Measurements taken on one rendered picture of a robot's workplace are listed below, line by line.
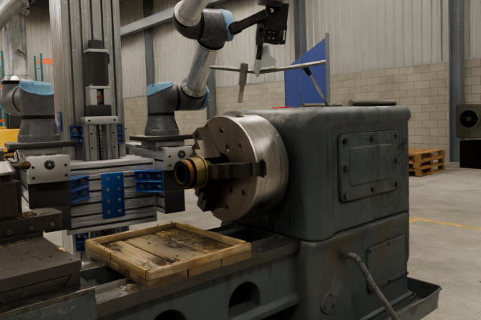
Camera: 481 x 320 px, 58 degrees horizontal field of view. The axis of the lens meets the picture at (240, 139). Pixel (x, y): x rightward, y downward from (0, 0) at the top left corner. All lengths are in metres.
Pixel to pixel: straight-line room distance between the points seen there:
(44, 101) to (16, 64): 0.22
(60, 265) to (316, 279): 0.74
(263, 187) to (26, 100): 0.97
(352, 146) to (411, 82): 10.84
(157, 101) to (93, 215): 0.53
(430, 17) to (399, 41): 0.96
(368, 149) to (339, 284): 0.43
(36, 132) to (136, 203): 0.47
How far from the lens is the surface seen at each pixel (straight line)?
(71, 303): 0.89
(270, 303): 1.30
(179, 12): 1.57
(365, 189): 1.49
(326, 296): 1.39
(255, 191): 1.19
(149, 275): 1.00
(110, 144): 1.94
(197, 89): 1.89
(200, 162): 1.21
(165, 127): 1.88
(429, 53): 12.11
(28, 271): 0.89
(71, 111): 1.98
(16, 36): 1.93
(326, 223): 1.32
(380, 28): 12.91
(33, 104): 1.77
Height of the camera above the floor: 1.23
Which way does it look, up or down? 3 degrees down
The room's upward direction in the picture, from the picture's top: 2 degrees counter-clockwise
